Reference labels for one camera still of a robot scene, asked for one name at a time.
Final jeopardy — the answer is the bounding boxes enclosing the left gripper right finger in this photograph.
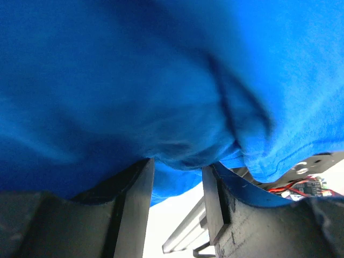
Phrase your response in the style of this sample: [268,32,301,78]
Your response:
[202,163,343,257]

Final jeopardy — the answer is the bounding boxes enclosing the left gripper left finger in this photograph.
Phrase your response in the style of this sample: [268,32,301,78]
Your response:
[1,159,154,257]

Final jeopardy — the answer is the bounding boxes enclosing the blue t-shirt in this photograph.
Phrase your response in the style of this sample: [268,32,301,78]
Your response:
[1,1,343,204]

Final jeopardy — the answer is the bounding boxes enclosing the aluminium frame rail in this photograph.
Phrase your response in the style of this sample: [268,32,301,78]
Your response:
[162,166,250,254]

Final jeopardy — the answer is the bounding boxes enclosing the circuit board with wires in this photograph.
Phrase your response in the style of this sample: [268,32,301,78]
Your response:
[254,152,343,201]

